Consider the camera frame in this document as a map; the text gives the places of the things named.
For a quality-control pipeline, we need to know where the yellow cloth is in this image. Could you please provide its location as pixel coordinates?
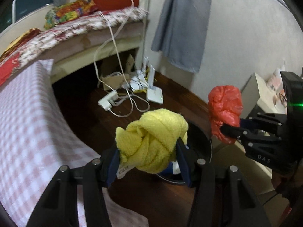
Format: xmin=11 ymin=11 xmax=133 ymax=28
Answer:
xmin=115 ymin=109 xmax=189 ymax=174

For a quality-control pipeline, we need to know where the red plastic bag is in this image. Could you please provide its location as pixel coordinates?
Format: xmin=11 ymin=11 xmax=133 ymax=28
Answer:
xmin=208 ymin=85 xmax=243 ymax=145

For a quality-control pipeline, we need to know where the black round trash bin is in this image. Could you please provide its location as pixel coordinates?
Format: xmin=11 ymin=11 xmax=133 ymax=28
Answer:
xmin=157 ymin=122 xmax=213 ymax=187

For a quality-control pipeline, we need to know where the white wifi router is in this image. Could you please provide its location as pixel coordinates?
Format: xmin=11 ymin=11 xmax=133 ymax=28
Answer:
xmin=146 ymin=86 xmax=163 ymax=105

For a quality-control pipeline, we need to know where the white power strip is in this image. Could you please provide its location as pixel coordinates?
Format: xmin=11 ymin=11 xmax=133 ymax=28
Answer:
xmin=98 ymin=90 xmax=119 ymax=111

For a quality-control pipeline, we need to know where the pink checkered tablecloth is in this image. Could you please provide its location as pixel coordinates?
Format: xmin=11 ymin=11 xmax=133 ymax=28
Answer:
xmin=1 ymin=59 xmax=148 ymax=226

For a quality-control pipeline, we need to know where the cardboard box under bed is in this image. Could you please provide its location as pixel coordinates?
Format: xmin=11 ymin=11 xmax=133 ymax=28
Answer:
xmin=100 ymin=52 xmax=135 ymax=91

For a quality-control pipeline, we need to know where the grey hanging towel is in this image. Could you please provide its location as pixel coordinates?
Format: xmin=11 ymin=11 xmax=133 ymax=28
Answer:
xmin=151 ymin=0 xmax=212 ymax=73

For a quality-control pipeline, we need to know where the floral bed quilt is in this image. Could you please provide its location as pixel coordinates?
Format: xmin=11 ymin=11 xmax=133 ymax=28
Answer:
xmin=1 ymin=7 xmax=148 ymax=85

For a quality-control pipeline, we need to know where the folded red yellow blanket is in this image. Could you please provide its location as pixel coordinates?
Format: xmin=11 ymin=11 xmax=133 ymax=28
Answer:
xmin=1 ymin=28 xmax=42 ymax=62

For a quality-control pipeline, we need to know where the colourful patterned pillow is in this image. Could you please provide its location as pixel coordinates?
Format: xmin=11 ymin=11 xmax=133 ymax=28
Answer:
xmin=44 ymin=0 xmax=98 ymax=30

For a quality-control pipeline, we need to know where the white cable bundle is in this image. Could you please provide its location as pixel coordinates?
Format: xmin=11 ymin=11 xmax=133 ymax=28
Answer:
xmin=93 ymin=0 xmax=157 ymax=118

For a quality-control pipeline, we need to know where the window with white frame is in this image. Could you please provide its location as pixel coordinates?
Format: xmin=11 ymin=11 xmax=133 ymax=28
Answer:
xmin=1 ymin=0 xmax=53 ymax=32

